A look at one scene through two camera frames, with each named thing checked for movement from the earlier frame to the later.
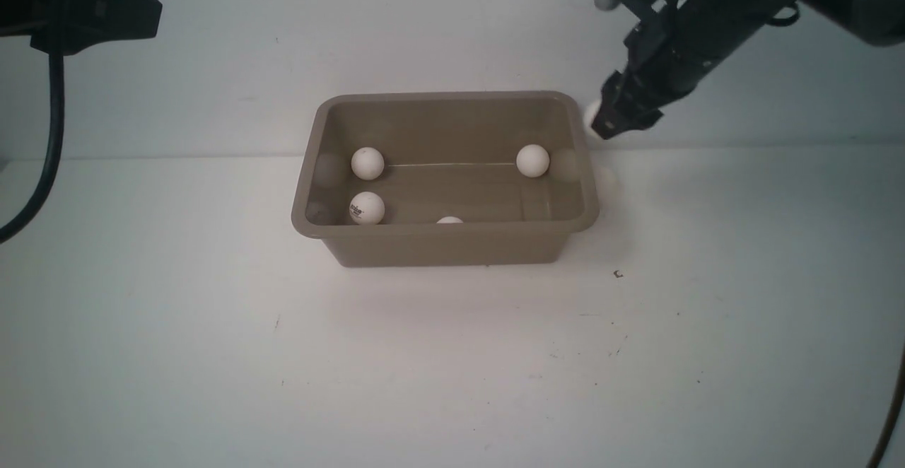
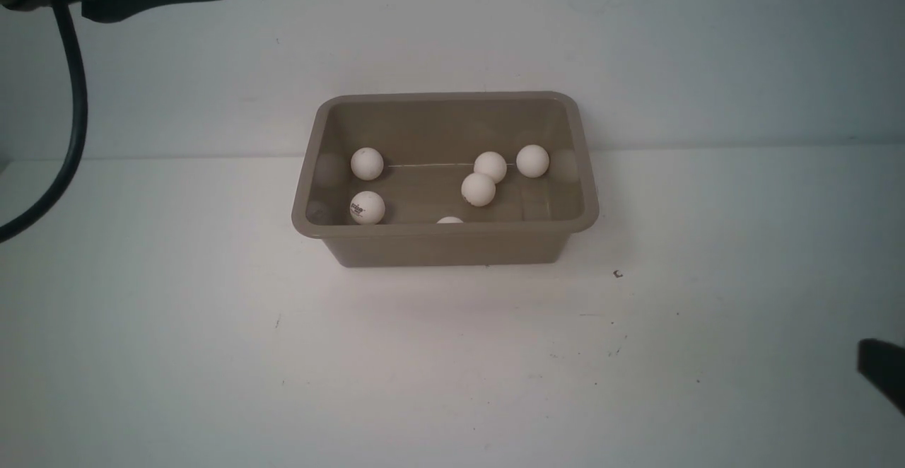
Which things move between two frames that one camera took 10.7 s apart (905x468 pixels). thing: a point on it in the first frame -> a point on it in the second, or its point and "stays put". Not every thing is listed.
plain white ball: [368, 163] stays put
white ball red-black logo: [367, 208] stays put
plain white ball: [589, 114] -> [492, 163]
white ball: [532, 160] stays put
